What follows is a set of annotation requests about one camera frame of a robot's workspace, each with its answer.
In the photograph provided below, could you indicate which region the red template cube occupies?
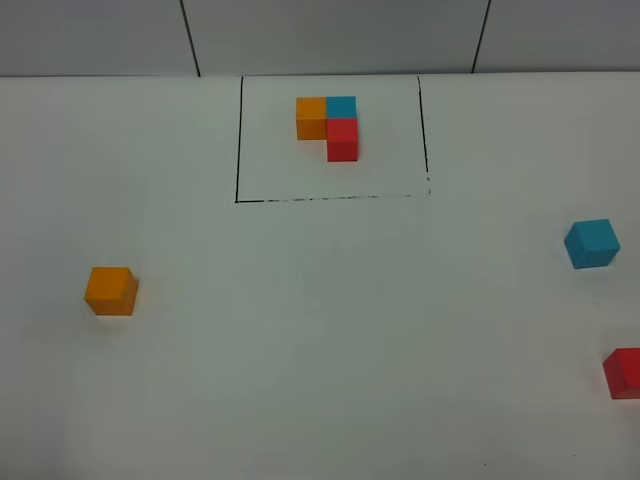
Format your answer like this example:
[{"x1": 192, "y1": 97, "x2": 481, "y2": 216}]
[{"x1": 327, "y1": 118, "x2": 359, "y2": 162}]

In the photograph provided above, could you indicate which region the orange template cube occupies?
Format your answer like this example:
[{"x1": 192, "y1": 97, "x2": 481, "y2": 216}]
[{"x1": 296, "y1": 97, "x2": 327, "y2": 141}]

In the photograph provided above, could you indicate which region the blue template cube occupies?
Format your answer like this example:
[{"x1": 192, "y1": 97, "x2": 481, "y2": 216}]
[{"x1": 326, "y1": 96, "x2": 357, "y2": 119}]

